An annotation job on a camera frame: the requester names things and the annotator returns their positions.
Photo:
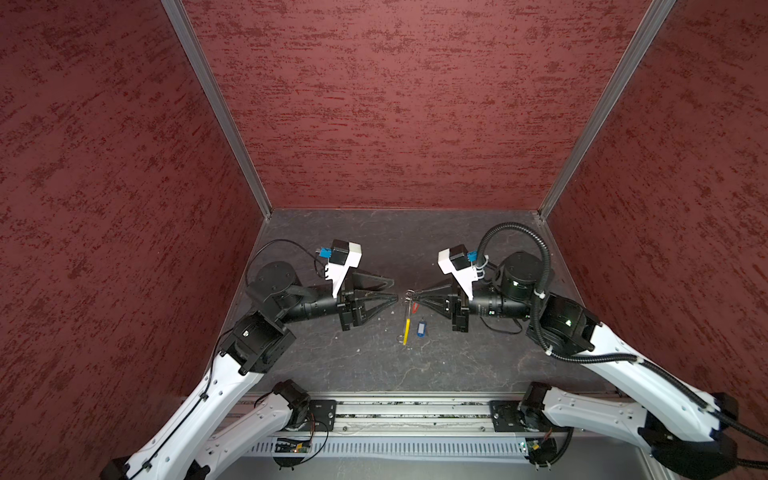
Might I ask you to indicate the right aluminium corner post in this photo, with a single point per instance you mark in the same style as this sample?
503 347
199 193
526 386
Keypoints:
639 44

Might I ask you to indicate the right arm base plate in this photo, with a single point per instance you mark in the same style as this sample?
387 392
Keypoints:
506 416

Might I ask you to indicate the left aluminium corner post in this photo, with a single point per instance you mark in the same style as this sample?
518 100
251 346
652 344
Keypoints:
192 47

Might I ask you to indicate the white slotted cable duct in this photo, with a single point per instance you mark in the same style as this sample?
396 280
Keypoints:
505 450

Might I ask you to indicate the aluminium corner post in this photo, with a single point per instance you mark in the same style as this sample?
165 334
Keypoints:
639 44
192 47

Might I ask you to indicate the left circuit board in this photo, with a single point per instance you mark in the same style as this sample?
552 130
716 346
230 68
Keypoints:
292 446

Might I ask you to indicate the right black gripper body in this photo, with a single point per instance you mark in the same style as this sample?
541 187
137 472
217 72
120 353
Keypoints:
462 308

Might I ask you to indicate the right circuit board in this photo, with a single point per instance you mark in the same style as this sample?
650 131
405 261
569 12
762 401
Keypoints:
541 452

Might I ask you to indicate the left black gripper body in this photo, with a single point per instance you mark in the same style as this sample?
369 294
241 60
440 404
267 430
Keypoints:
346 306

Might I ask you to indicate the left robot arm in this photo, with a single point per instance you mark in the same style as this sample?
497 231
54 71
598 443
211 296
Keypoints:
192 444

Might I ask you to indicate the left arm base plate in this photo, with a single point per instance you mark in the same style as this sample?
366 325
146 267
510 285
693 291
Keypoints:
321 411

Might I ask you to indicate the large perforated keyring yellow segment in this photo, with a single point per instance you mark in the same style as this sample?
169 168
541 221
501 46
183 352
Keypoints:
409 302

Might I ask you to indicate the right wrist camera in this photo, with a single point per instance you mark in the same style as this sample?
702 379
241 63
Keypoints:
466 267

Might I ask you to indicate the circuit board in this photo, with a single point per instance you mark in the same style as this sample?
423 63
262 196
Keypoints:
541 452
292 446

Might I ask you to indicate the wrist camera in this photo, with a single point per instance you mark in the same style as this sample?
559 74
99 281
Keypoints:
466 267
341 256

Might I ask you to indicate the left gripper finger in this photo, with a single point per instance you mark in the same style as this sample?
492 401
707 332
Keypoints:
363 280
372 304

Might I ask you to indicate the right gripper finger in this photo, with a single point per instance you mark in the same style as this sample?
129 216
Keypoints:
440 304
435 292

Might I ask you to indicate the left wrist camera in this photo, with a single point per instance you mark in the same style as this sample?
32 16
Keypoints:
341 256

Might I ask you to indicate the aluminium mounting rail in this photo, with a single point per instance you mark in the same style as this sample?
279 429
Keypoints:
442 414

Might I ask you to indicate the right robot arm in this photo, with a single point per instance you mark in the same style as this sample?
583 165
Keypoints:
682 428

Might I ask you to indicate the blue key tag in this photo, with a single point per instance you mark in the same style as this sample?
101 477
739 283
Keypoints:
421 327

